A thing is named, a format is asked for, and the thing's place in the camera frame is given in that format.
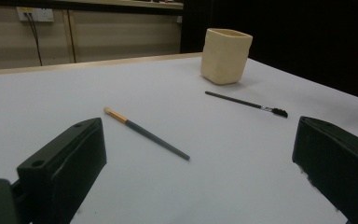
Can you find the black horizontal bar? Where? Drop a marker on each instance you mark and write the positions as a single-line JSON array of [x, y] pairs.
[[74, 3]]

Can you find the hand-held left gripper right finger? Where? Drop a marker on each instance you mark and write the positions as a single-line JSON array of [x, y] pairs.
[[338, 161]]

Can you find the black curtain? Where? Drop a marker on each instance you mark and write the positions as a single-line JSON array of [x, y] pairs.
[[307, 31]]

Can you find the white wall socket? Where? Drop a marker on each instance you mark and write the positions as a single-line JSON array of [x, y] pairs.
[[40, 15]]

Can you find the black makeup brush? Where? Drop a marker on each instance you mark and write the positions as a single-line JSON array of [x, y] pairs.
[[236, 101]]

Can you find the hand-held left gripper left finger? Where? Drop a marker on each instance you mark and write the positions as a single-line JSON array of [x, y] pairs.
[[65, 168]]

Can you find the cream pen holder cup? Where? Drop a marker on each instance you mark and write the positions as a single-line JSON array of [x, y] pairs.
[[225, 57]]

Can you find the grey makeup brush gold ferrule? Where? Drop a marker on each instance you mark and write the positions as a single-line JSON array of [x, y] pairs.
[[149, 135]]

